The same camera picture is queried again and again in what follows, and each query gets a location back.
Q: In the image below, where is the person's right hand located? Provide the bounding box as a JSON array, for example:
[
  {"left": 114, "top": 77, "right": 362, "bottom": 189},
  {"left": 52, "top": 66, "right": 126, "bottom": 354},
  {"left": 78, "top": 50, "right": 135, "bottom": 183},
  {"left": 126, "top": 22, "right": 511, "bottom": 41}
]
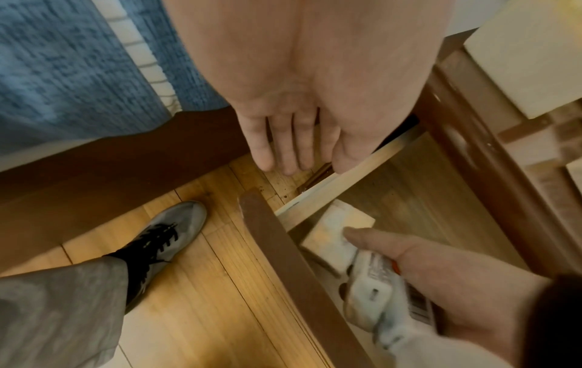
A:
[{"left": 343, "top": 226, "right": 557, "bottom": 360}]

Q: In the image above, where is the person's left hand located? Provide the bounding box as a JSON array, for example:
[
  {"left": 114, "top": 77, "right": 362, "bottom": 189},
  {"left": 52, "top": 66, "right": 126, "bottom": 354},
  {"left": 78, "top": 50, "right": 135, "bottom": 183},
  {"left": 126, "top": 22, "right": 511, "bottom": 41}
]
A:
[{"left": 162, "top": 0, "right": 457, "bottom": 176}]

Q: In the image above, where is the white tube with barcode label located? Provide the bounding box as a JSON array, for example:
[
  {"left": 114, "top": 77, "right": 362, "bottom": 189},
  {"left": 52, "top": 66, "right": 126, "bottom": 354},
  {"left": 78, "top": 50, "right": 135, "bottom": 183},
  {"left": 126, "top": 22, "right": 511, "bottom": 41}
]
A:
[{"left": 342, "top": 250, "right": 438, "bottom": 350}]

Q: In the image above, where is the wooden drawer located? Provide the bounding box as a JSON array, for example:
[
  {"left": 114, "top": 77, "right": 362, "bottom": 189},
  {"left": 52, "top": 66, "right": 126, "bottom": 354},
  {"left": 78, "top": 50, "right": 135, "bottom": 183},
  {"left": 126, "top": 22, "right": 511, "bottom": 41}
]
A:
[{"left": 238, "top": 125, "right": 553, "bottom": 368}]

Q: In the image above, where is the brown wooden cabinet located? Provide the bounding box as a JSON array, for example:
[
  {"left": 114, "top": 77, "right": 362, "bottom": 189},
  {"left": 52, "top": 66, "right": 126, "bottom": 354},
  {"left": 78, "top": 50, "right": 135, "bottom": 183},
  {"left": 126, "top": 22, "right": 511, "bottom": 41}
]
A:
[{"left": 411, "top": 28, "right": 582, "bottom": 279}]

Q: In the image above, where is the white striped bed sheet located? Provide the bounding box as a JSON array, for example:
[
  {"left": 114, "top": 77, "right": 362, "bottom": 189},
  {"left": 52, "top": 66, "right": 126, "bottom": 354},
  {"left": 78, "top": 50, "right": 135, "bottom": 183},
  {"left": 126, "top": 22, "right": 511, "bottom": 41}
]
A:
[{"left": 91, "top": 0, "right": 182, "bottom": 116}]

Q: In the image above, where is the cream box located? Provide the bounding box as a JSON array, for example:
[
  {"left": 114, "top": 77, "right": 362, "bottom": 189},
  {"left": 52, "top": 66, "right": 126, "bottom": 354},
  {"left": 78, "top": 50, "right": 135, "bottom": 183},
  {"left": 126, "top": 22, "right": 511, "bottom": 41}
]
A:
[{"left": 463, "top": 0, "right": 582, "bottom": 120}]

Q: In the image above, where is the grey sneaker with black laces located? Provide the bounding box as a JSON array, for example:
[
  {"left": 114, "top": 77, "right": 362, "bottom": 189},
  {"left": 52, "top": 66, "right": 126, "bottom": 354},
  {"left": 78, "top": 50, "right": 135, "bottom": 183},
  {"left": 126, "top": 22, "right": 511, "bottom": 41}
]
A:
[{"left": 124, "top": 200, "right": 208, "bottom": 314}]

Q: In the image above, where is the blue knitted bedspread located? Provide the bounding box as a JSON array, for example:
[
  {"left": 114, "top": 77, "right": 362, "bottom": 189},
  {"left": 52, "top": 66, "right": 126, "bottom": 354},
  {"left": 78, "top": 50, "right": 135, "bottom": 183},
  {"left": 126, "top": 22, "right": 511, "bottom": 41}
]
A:
[{"left": 0, "top": 0, "right": 230, "bottom": 156}]

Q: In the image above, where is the grey trouser leg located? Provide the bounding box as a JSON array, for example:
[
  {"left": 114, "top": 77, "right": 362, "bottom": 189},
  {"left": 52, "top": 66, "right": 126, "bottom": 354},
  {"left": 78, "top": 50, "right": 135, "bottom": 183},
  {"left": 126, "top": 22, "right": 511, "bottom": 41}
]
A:
[{"left": 0, "top": 256, "right": 129, "bottom": 368}]

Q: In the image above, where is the brown wooden bed frame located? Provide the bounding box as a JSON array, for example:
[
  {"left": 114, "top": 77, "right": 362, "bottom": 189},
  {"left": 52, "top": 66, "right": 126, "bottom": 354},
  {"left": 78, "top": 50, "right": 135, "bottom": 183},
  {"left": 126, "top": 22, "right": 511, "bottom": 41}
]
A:
[{"left": 0, "top": 106, "right": 273, "bottom": 275}]

